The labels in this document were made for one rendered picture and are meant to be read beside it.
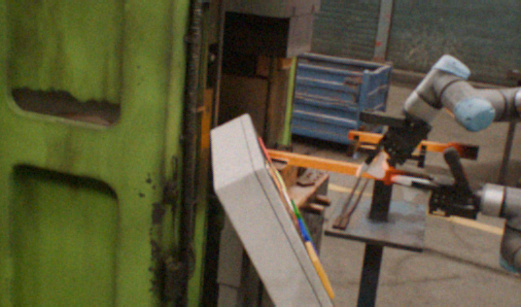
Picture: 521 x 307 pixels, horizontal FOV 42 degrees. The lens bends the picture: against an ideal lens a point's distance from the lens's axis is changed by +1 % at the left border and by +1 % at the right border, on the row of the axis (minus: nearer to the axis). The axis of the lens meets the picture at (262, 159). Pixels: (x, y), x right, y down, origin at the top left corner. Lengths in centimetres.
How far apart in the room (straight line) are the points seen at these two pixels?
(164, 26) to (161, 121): 19
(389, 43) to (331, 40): 89
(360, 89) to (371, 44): 439
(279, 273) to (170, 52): 52
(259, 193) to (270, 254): 10
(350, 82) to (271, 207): 452
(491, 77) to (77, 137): 820
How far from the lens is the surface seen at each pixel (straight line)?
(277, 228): 100
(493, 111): 154
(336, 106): 553
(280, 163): 172
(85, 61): 150
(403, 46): 967
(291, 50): 159
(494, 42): 934
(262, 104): 198
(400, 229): 218
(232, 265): 119
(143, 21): 135
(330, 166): 170
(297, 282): 104
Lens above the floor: 148
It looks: 16 degrees down
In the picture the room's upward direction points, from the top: 5 degrees clockwise
